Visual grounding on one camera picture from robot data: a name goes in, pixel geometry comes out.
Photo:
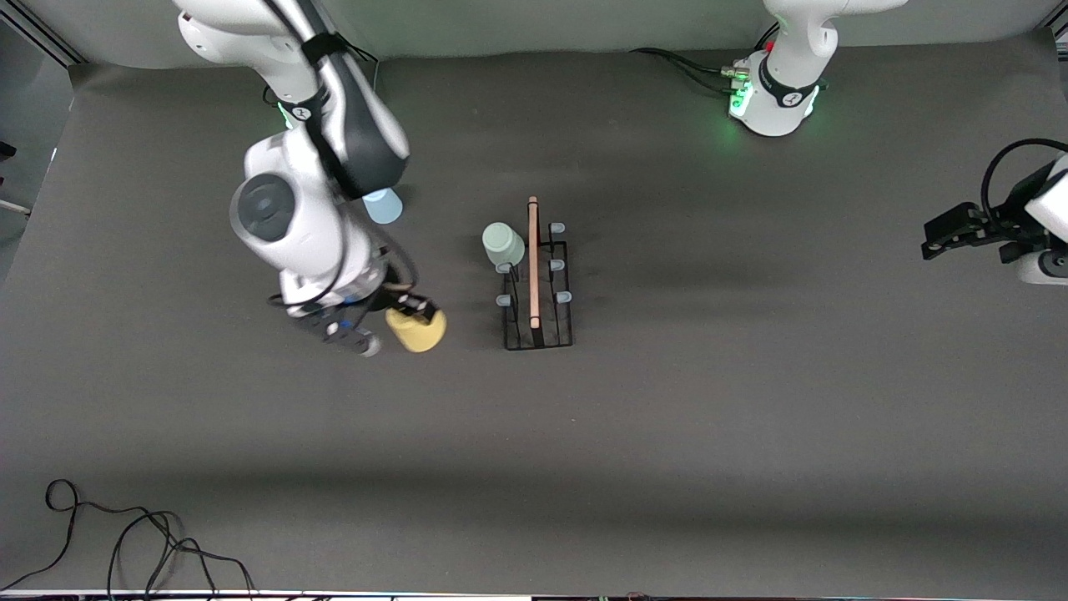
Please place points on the light blue plastic cup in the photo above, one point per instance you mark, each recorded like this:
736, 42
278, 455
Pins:
385, 209

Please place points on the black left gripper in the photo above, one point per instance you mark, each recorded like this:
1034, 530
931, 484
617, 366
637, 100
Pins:
992, 224

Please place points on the yellow plastic cup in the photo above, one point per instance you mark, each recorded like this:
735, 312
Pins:
417, 335

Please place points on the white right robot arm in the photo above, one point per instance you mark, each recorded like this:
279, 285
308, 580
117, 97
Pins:
284, 217

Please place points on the pale green plastic cup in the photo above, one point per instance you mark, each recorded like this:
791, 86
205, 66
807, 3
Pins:
503, 244

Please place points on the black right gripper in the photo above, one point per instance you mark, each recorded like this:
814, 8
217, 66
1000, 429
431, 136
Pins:
404, 298

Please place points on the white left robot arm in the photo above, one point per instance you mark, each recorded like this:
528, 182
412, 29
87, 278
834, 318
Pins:
784, 92

